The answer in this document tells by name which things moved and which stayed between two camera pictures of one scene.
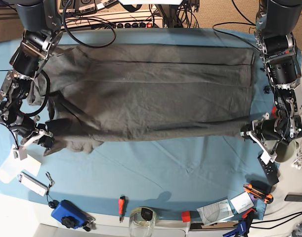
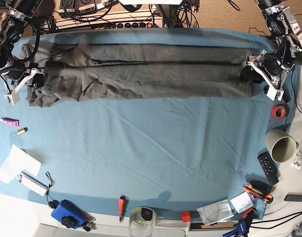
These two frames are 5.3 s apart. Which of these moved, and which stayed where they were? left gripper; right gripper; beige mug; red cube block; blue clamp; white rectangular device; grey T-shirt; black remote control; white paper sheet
Moved: left gripper; grey T-shirt; right gripper
Stayed: white paper sheet; red cube block; blue clamp; beige mug; black remote control; white rectangular device
